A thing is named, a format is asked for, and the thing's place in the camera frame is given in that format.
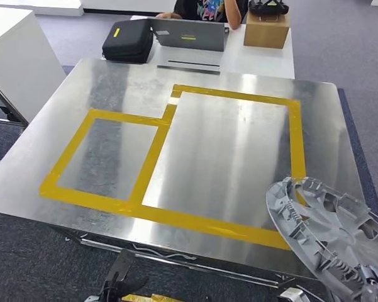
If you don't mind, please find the white table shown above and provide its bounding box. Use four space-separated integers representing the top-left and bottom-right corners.
130 14 296 80

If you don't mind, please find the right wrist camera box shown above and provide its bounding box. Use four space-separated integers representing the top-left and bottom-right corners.
276 288 311 302

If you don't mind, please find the white desk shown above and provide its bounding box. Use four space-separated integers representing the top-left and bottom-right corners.
0 6 67 126

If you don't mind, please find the grey laptop computer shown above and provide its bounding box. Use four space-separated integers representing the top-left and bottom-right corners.
149 18 229 77

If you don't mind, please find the person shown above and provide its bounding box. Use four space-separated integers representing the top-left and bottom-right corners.
155 0 250 31

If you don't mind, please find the yellow floor tape strip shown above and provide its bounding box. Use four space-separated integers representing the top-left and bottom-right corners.
121 293 183 302

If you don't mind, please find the steel top workbench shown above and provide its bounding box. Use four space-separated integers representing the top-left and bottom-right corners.
0 57 370 293

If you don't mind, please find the black zipped carry case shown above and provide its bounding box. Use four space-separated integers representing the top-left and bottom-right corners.
102 18 154 65

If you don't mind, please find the brown cardboard box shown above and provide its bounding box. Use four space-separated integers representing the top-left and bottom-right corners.
243 10 290 50

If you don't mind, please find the grey plastic wheel hubcap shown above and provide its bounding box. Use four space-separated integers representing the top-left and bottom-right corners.
266 176 378 302

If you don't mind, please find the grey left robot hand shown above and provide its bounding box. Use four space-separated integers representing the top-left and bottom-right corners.
99 249 149 302

